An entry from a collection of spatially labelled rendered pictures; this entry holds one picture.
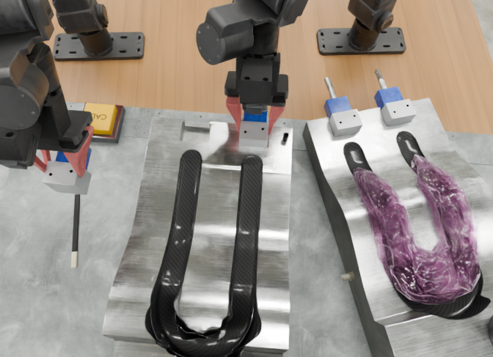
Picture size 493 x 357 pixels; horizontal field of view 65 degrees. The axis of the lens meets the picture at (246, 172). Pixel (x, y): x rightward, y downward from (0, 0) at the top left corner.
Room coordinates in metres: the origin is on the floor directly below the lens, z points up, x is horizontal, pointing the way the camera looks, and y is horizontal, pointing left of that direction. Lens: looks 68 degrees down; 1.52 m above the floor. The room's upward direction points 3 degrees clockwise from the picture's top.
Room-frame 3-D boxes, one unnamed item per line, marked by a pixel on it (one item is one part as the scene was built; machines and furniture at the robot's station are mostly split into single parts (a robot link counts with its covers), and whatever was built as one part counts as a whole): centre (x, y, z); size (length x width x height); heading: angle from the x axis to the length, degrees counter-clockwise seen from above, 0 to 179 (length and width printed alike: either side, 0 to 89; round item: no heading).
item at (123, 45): (0.58, 0.35, 0.84); 0.20 x 0.07 x 0.08; 95
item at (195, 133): (0.33, 0.10, 0.87); 0.05 x 0.05 x 0.04; 89
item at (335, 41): (0.63, -0.25, 0.84); 0.20 x 0.07 x 0.08; 95
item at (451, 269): (0.18, -0.30, 0.90); 0.26 x 0.18 x 0.08; 16
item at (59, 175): (0.26, 0.28, 0.94); 0.13 x 0.05 x 0.05; 178
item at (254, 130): (0.37, -0.01, 0.89); 0.13 x 0.05 x 0.05; 178
